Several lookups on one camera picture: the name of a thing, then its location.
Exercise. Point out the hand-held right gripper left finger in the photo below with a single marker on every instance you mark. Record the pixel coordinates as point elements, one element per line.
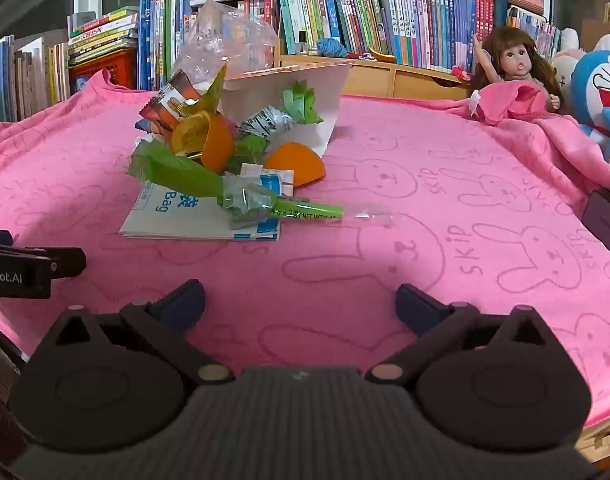
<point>185,302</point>

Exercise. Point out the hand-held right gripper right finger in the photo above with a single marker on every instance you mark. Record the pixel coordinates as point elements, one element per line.
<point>415,307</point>

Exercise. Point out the white blue printed paper bag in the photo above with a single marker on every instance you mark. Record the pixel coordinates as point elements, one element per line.
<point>155,215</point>

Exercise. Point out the clear green wrapper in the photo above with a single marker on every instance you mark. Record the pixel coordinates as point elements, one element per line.
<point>247,200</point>

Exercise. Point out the large green wrapper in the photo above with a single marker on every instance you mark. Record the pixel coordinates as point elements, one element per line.
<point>175,172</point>

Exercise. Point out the long clear green-striped wrapper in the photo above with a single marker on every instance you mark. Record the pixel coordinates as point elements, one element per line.
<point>310,208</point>

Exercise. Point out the small white blue sachet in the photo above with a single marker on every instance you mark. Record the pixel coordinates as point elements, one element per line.
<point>277,182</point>

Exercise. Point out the dark green wrapper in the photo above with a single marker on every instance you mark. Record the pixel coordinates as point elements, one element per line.
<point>250,150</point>

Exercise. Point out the orange brown snack wrapper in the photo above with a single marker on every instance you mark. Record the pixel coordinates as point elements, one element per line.
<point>170,102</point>

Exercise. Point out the white black printed wrapper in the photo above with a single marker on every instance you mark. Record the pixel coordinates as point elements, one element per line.
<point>265,122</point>

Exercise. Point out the yellow-green plastic wrapper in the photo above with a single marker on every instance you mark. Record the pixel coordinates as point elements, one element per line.
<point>215,92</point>

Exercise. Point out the small green wrapper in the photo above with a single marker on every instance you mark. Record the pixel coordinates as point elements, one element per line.
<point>300,102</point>

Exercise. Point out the white paper box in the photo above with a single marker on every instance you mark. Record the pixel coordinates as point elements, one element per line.
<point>325,95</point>

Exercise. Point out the clear plastic bag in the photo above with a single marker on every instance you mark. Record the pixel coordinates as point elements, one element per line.
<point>225,40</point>

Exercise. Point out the row of pale tall books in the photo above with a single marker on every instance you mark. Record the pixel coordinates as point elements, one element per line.
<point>30,80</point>

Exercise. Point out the stack of flat books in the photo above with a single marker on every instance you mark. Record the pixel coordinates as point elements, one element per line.
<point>102,32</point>

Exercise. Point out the row of thin blue books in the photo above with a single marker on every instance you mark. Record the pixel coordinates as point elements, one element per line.
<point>157,35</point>

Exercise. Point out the row of colourful shelf books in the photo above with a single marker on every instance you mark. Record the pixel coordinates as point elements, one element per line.
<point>425,20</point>

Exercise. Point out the row of small paperback books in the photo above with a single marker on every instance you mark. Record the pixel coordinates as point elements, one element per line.
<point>530,22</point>

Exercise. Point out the pink rabbit print blanket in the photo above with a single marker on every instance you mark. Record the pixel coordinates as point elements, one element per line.
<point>385,240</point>

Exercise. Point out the striped red clothing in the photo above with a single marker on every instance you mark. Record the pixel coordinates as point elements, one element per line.
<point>0,430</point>

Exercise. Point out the red plastic crate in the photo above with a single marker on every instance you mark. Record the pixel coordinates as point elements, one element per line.
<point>102,72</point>

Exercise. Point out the dark rectangular device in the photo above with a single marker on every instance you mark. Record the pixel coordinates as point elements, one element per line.
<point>605,220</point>

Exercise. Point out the wooden drawer shelf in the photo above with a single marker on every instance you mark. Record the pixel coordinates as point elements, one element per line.
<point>385,80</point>

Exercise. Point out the woven wooden basket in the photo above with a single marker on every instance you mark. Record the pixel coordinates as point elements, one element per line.
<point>607,437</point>

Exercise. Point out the small pink flower ornament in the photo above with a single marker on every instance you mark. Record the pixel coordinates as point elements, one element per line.
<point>462,73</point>

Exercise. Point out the brown curved wooden piece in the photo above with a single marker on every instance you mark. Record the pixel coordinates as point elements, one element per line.
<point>382,56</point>

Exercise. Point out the brown-haired doll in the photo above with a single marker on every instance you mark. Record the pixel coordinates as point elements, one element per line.
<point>517,57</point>

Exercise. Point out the blue yarn ball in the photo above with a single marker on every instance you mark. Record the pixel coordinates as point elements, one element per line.
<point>331,47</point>

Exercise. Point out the small glass bottle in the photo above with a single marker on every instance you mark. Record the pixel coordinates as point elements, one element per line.
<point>301,45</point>

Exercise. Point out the blue cat plush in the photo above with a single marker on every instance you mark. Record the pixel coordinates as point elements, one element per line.
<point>597,85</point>

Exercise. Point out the white rabbit plush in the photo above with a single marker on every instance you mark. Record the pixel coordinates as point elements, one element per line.
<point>567,62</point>

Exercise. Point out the cardboard box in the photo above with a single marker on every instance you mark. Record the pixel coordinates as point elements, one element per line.
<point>602,35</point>

